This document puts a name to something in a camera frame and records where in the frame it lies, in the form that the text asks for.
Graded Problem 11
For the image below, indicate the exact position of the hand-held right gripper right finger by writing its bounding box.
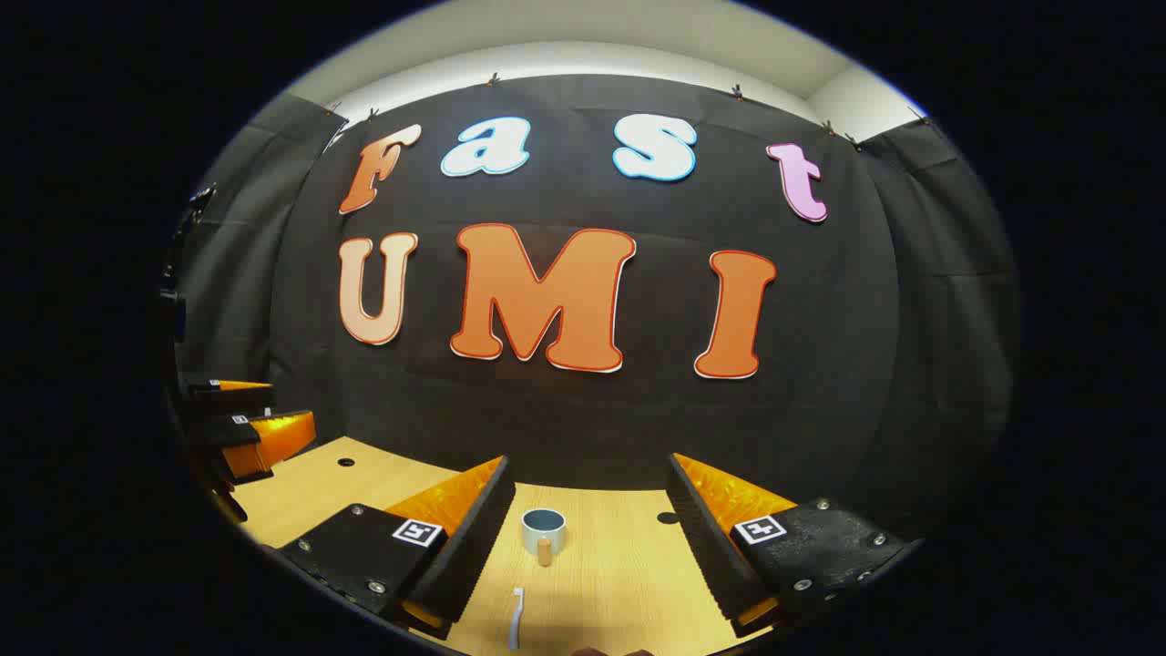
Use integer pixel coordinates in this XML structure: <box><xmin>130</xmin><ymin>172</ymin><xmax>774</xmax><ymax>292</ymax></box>
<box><xmin>668</xmin><ymin>453</ymin><xmax>912</xmax><ymax>639</ymax></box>

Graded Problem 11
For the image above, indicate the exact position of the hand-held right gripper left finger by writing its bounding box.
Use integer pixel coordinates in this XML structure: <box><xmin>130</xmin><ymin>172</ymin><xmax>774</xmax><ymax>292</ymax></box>
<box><xmin>278</xmin><ymin>456</ymin><xmax>517</xmax><ymax>641</ymax></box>

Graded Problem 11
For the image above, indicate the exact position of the light blue cup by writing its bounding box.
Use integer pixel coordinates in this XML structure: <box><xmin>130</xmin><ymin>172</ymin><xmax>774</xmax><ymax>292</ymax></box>
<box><xmin>521</xmin><ymin>508</ymin><xmax>568</xmax><ymax>568</ymax></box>

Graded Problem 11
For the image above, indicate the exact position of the wooden desktop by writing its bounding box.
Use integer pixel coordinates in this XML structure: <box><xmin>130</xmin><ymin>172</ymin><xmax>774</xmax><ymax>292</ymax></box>
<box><xmin>223</xmin><ymin>436</ymin><xmax>803</xmax><ymax>656</ymax></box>

